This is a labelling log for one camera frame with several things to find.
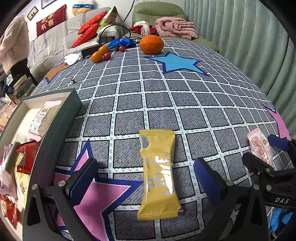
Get grey box white inside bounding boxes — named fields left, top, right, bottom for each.
left=0, top=88, right=83, bottom=232

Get green armchair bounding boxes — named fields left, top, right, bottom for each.
left=132, top=2, right=219, bottom=52

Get pale yellow snack packet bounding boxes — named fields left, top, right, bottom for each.
left=13, top=153, right=31, bottom=206

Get clear bag of snacks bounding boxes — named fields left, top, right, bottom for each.
left=0, top=103, right=18, bottom=127

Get pale green curtain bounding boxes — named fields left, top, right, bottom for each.
left=184, top=0, right=296, bottom=121

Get yellow silver print snack packet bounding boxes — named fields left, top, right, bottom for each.
left=137, top=129, right=185, bottom=221

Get black cable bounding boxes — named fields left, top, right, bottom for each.
left=97, top=23, right=139, bottom=45

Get red cushion gold letters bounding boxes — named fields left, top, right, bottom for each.
left=36, top=4, right=68, bottom=37

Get person's right hand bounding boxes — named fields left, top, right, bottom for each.
left=269, top=207, right=294, bottom=233

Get small orange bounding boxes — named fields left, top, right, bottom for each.
left=97, top=45, right=110, bottom=56
left=90, top=51, right=103, bottom=63

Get grey checked star tablecloth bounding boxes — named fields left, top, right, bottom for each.
left=30, top=37, right=293, bottom=241

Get pink blanket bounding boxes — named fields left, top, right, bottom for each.
left=155, top=16, right=199, bottom=39

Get white tissue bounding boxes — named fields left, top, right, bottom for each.
left=63, top=52, right=83, bottom=66

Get black box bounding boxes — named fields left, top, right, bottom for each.
left=81, top=44, right=99, bottom=58

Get white snack packet pink edges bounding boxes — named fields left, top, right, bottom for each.
left=27, top=100, right=63, bottom=141

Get red pillow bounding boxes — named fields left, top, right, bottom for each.
left=70, top=23, right=100, bottom=49
left=77, top=10, right=108, bottom=35

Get yellow white plush toy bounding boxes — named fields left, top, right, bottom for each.
left=72, top=0, right=96, bottom=16

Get grey fringed throw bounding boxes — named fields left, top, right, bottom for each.
left=96, top=24, right=121, bottom=44

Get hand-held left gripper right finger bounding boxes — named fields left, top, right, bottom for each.
left=193, top=158, right=270, bottom=241

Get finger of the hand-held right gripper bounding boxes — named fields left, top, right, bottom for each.
left=268, top=135, right=296, bottom=153
left=242, top=152, right=296, bottom=193

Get large orange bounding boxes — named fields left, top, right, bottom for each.
left=139, top=34, right=165, bottom=55

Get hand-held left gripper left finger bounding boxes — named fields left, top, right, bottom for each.
left=23, top=158, right=98, bottom=241

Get grey striped sofa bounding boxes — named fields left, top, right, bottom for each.
left=27, top=7, right=126, bottom=70

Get small picture frame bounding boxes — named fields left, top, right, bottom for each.
left=26, top=6, right=39, bottom=21

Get green yellow printed cushion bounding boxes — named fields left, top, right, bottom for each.
left=96, top=6, right=120, bottom=33

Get blue plastic bag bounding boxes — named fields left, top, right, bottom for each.
left=108, top=38, right=137, bottom=49

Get large picture frame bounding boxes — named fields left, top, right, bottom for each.
left=41, top=0, right=58, bottom=10

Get black snack bag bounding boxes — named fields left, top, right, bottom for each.
left=5, top=78, right=18, bottom=100

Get red white plush toy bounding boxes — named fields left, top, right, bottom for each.
left=128, top=20, right=157, bottom=37

